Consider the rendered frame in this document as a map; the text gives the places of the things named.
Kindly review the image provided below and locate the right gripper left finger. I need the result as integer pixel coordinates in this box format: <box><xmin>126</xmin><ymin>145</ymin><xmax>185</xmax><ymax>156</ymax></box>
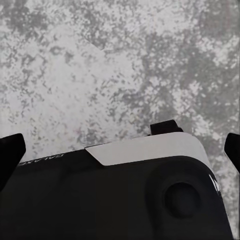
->
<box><xmin>0</xmin><ymin>133</ymin><xmax>26</xmax><ymax>193</ymax></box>

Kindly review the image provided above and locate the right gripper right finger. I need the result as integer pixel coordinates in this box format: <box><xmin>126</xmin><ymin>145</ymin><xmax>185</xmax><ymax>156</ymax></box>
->
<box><xmin>224</xmin><ymin>132</ymin><xmax>240</xmax><ymax>173</ymax></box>

